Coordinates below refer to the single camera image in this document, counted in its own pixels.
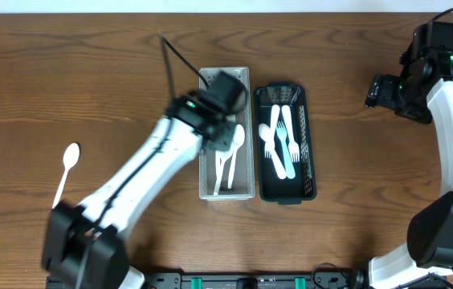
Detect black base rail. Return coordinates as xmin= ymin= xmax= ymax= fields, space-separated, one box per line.
xmin=142 ymin=263 xmax=369 ymax=289

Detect pale pink plastic fork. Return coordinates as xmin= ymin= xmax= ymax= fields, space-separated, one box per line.
xmin=264 ymin=104 xmax=280 ymax=157

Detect white spork rounded head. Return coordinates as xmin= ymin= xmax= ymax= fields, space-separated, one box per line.
xmin=259 ymin=124 xmax=287 ymax=180

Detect clear perforated plastic basket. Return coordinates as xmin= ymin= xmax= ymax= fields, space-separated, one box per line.
xmin=198 ymin=66 xmax=256 ymax=201

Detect dark green plastic basket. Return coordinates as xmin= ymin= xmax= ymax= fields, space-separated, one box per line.
xmin=253 ymin=82 xmax=316 ymax=205

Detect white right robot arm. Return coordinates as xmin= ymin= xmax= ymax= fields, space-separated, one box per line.
xmin=365 ymin=49 xmax=453 ymax=288

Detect white plastic spoon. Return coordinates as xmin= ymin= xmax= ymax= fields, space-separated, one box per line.
xmin=52 ymin=142 xmax=80 ymax=208
xmin=215 ymin=150 xmax=223 ymax=183
xmin=227 ymin=124 xmax=245 ymax=189
xmin=214 ymin=150 xmax=233 ymax=196

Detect white plastic fork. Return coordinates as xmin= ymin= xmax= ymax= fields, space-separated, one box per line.
xmin=281 ymin=105 xmax=300 ymax=162

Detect pale green plastic fork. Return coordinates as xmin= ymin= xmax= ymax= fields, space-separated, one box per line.
xmin=276 ymin=121 xmax=296 ymax=179

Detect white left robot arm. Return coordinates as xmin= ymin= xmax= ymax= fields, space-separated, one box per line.
xmin=41 ymin=90 xmax=240 ymax=288

